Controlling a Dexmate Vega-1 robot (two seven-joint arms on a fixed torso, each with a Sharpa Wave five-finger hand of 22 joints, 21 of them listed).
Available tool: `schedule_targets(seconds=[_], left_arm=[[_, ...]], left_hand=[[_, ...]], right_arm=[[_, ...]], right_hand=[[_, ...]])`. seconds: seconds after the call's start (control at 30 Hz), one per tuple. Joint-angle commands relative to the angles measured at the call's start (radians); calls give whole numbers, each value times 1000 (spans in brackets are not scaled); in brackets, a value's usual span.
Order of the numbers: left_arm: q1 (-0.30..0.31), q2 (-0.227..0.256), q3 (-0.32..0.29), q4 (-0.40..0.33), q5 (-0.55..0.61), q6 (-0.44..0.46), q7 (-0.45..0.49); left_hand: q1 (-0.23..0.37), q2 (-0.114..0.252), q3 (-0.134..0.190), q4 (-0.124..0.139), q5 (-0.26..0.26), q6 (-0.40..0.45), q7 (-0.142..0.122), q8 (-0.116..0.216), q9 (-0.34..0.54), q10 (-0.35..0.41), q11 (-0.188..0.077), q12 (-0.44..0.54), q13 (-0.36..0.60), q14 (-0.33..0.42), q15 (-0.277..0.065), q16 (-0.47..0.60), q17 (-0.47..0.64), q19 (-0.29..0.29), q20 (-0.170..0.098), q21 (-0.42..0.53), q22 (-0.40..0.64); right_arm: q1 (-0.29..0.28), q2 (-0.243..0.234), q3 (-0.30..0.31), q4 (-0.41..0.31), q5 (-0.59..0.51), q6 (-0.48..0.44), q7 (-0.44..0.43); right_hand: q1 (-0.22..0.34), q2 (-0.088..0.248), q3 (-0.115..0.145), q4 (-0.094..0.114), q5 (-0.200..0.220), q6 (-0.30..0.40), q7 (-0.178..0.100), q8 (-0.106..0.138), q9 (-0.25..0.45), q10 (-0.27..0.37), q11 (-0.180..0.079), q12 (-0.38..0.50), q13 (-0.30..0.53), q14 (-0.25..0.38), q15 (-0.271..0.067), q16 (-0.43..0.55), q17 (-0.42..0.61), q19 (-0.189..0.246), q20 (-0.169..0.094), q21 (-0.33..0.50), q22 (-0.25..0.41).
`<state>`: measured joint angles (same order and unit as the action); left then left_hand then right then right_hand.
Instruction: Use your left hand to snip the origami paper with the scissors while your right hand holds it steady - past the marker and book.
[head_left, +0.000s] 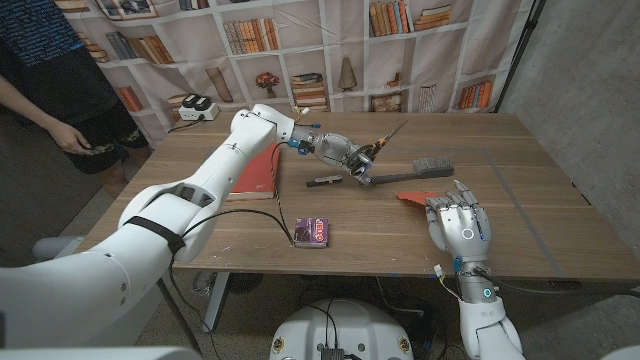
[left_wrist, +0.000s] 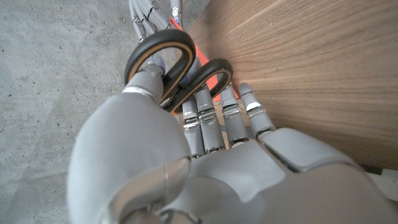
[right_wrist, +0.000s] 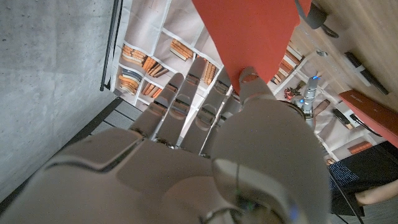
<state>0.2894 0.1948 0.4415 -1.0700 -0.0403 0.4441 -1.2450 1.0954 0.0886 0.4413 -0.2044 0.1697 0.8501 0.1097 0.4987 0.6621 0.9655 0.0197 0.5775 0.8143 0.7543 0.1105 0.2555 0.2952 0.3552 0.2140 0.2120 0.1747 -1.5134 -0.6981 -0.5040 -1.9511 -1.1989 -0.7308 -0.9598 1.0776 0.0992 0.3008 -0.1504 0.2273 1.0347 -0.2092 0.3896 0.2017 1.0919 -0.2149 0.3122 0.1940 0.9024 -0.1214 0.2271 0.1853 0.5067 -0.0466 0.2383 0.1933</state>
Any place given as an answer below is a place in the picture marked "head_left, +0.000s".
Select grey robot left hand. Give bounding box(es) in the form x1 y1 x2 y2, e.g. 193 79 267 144
292 124 376 187

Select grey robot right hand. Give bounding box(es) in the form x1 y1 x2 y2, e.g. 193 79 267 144
424 179 494 264

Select black orange handled scissors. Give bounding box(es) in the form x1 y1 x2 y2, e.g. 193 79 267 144
347 119 409 174

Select red origami paper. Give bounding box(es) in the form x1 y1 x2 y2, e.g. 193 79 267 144
395 191 439 207

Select black and white marker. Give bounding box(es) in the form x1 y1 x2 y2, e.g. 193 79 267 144
305 174 344 188

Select red hardcover book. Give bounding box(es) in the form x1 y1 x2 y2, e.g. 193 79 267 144
227 142 281 202

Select grey hair brush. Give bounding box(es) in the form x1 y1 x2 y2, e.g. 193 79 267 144
369 156 455 186

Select purple jello box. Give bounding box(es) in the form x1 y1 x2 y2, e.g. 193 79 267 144
293 216 330 249

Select printed bookshelf backdrop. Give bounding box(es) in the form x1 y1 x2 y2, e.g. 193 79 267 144
49 0 536 146

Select white power adapter box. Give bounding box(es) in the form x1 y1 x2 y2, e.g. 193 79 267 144
177 93 220 122

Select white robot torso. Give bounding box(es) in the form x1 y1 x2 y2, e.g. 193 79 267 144
268 298 415 360

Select black backdrop stand pole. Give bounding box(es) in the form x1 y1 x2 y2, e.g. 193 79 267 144
493 0 547 114

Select white table leg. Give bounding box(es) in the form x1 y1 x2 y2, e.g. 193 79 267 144
202 272 231 334

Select standing person in black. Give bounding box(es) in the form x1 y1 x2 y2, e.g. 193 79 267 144
0 0 151 199

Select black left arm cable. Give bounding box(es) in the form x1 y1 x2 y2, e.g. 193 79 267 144
167 141 301 360

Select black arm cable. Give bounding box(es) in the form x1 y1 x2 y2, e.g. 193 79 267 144
167 141 301 360
474 267 640 297

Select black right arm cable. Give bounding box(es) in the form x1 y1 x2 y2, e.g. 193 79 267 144
474 267 640 297

